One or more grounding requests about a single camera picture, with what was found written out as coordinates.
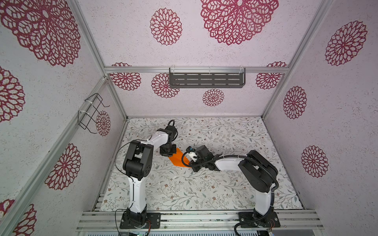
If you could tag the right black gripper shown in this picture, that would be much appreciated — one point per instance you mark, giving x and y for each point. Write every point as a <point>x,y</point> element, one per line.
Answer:
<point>195,168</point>

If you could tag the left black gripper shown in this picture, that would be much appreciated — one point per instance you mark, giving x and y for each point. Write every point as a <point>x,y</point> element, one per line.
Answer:
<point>166,154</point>

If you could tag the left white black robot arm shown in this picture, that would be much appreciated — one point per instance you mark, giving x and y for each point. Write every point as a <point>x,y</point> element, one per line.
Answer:
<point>138,163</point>

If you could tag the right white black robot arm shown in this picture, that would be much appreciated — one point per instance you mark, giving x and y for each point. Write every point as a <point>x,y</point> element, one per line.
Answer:
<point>259,172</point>

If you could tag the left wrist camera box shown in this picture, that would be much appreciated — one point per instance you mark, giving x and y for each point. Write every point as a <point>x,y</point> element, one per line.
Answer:
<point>172,132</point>

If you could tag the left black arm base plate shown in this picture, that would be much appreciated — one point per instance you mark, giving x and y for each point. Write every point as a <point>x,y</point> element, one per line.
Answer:
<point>132,220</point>

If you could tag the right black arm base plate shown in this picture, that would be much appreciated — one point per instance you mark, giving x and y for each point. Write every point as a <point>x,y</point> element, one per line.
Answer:
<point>250,220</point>

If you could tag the grey slotted wall shelf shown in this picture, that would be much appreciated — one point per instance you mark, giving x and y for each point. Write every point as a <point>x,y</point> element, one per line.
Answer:
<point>209,80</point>

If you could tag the black wire wall basket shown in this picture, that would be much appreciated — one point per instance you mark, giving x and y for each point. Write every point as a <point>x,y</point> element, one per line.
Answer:
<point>87,116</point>

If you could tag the aluminium front rail frame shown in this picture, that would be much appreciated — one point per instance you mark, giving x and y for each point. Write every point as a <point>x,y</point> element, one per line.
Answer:
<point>219,220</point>

